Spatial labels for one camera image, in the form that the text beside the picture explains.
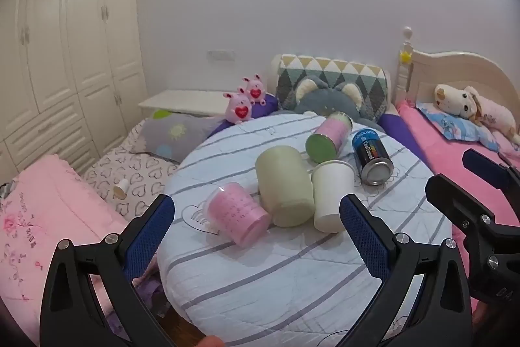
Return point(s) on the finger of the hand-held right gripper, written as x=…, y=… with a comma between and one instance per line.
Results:
x=459, y=200
x=485, y=164

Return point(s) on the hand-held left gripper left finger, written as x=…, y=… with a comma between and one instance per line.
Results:
x=149, y=233

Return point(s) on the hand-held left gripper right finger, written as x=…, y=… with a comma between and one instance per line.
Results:
x=363, y=235

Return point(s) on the white paper cup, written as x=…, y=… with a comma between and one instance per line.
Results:
x=329, y=192

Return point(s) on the translucent pink cup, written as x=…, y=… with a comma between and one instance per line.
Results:
x=235, y=213

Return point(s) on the large pale green cup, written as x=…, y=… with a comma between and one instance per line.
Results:
x=284, y=184

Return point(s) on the pink and green cup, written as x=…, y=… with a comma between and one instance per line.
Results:
x=331, y=133

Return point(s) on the blue printed pillow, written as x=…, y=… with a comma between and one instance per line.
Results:
x=455, y=126

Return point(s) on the pink bed sheet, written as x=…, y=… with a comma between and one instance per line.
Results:
x=434, y=154

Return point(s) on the small white bottle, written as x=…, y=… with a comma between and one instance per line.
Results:
x=121, y=188

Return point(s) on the heart print bed sheet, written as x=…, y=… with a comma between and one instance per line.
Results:
x=122, y=164

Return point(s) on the white plush dog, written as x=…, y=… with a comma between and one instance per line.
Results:
x=451, y=97

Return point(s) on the blue and black can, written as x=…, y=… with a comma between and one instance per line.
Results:
x=371, y=154

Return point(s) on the purple cloth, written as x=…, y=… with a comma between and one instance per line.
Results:
x=396, y=127

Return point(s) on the grey dotted pillow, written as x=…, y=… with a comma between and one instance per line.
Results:
x=178, y=135

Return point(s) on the pink embroidered blanket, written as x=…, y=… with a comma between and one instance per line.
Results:
x=48, y=217

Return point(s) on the cream bed headboard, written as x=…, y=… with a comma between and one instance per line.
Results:
x=447, y=66

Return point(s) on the yellow flower decoration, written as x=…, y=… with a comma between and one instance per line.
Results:
x=405, y=57

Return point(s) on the white bedside table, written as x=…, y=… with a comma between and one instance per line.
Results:
x=183, y=99

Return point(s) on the grey plush toy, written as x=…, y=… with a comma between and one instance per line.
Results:
x=321, y=99

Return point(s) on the pink plush rabbit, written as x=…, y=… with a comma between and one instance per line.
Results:
x=237, y=109
x=256, y=91

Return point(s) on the purple pillow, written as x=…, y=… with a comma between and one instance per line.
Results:
x=266, y=107

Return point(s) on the triangle pattern cushion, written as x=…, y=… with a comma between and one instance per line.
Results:
x=345, y=71

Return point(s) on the white wardrobe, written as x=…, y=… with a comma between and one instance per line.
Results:
x=61, y=46

